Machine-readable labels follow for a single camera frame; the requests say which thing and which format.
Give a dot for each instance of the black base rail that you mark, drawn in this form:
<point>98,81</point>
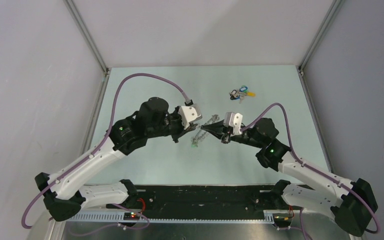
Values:
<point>205,201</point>

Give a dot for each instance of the metal disc with keyrings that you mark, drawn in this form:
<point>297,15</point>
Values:
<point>201,134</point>

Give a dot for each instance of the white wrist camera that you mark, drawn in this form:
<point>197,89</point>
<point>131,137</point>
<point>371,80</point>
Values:
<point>189,115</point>
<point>233,122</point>

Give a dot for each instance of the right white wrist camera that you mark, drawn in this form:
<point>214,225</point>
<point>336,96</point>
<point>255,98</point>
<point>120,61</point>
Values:
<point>233,122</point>

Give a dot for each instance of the blue key tag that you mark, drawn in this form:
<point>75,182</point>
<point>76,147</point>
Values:
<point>243,89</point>

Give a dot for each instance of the white slotted cable duct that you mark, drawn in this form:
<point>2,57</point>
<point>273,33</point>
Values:
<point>130,217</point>

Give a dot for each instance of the right aluminium frame post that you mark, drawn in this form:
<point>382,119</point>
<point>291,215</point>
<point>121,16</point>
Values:
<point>323,29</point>

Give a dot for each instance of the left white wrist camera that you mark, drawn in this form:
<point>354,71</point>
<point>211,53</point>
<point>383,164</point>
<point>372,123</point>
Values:
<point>189,115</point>

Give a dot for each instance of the yellow key tag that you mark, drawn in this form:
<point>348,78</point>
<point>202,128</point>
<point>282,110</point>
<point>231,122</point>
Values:
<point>250,94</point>

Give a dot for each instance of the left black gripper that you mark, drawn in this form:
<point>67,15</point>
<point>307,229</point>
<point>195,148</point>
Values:
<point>181,131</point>

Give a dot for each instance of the aluminium frame post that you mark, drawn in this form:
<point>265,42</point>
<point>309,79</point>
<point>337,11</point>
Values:
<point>323,29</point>
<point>87,36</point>

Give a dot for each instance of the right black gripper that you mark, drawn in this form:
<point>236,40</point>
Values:
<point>219,131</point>

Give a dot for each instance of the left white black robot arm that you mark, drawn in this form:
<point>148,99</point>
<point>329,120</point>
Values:
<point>66,192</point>

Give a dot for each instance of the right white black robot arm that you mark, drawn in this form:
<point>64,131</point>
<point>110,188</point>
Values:
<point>350,204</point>

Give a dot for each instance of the left aluminium frame post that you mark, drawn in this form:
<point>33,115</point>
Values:
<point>87,36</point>

